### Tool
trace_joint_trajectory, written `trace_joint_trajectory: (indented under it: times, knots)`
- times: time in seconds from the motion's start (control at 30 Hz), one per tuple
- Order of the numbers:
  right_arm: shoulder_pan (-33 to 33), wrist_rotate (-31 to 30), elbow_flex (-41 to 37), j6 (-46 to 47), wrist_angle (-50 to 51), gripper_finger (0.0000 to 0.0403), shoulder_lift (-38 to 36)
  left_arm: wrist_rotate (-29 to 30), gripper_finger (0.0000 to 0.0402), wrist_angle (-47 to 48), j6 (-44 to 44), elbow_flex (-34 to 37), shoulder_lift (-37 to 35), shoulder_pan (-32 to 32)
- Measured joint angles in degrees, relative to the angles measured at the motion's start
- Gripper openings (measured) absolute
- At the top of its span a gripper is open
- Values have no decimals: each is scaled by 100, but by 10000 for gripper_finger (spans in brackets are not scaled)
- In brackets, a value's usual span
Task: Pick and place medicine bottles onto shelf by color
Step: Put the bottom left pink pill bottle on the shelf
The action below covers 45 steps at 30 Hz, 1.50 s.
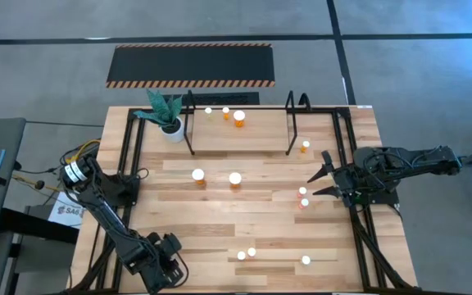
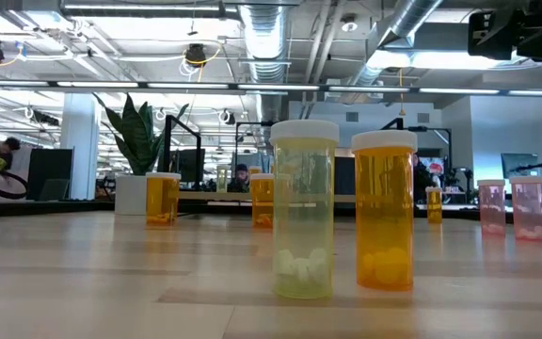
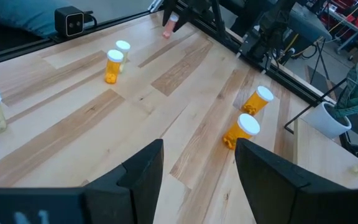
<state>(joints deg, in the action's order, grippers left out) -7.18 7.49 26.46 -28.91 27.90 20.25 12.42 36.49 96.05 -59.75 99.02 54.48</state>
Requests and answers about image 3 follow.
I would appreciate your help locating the black cube camera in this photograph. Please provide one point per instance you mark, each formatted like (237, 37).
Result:
(70, 21)

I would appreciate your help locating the small orange pill bottle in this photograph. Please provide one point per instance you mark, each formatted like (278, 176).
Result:
(112, 71)

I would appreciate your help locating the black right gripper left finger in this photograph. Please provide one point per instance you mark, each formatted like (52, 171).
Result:
(135, 193)

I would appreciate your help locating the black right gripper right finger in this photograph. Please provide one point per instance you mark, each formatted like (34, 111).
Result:
(284, 199)

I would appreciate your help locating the large orange pill bottle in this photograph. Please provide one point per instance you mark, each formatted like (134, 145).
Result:
(253, 104)
(238, 133)

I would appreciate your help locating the small pink pill bottle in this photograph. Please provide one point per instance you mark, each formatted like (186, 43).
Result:
(168, 29)

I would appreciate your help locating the grey desk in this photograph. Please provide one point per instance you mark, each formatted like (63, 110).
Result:
(309, 23)

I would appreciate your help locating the potted snake plant white pot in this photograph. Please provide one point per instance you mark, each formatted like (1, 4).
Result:
(325, 121)

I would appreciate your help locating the person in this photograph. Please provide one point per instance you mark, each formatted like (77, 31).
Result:
(26, 12)

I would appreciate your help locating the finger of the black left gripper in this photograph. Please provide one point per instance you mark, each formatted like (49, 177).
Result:
(168, 9)
(186, 11)

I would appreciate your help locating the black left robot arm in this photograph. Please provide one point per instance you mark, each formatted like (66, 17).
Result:
(272, 21)

